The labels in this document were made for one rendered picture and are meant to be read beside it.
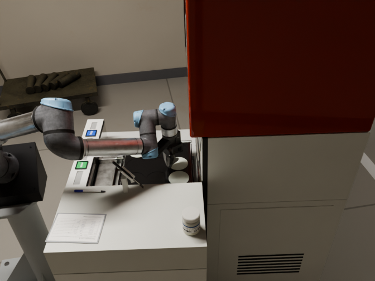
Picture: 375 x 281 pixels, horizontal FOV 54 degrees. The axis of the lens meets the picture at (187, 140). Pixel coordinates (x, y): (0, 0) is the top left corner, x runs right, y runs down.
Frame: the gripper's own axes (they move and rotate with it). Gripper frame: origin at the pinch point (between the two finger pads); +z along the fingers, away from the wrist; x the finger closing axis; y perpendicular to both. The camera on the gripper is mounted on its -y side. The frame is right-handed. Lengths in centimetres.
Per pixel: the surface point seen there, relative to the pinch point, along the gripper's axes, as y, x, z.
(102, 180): -29.6, 14.1, 3.3
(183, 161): 8.8, -0.6, 1.3
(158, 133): 17.0, 37.3, 9.3
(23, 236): -72, 34, 35
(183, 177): 2.7, -9.9, 1.3
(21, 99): -25, 231, 63
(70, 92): 19, 214, 63
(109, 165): -22.3, 22.1, 3.3
